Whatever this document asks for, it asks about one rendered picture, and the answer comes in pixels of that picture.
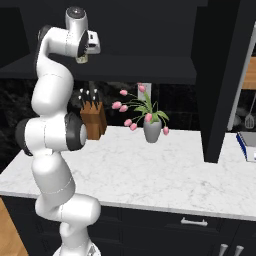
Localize dark open cabinet door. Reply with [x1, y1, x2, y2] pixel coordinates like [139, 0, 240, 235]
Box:
[191, 0, 256, 164]

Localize grey and blue box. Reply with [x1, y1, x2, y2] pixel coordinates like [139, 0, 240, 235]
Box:
[236, 130, 256, 164]

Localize grey hanging spatula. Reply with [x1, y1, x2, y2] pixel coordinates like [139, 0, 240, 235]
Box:
[244, 92, 256, 130]

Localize grey vase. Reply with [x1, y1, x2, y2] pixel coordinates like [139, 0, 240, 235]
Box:
[143, 118, 163, 144]

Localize dark lower cupboard run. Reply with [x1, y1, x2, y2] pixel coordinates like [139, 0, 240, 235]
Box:
[0, 194, 256, 256]

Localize dark drawer front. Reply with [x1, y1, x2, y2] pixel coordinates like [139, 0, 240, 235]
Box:
[120, 207, 222, 235]

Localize silver cupboard handle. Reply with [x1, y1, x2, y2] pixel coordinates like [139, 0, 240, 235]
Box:
[217, 243, 230, 256]
[233, 244, 245, 256]

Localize silver drawer handle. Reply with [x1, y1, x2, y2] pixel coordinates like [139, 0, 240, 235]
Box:
[180, 216, 209, 228]

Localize wooden knife block with knives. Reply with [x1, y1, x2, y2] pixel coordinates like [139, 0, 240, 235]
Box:
[78, 87, 108, 141]

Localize dark upper cabinet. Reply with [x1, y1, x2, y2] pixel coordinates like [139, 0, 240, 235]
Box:
[0, 0, 198, 86]

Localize pink tulips with green leaves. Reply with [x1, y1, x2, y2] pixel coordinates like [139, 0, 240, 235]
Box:
[111, 83, 171, 136]

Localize white wall socket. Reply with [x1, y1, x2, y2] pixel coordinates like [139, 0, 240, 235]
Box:
[137, 82, 153, 103]

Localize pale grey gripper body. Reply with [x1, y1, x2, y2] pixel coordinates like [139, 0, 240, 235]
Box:
[75, 54, 90, 65]

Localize wooden shelf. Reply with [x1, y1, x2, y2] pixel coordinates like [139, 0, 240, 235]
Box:
[241, 56, 256, 91]

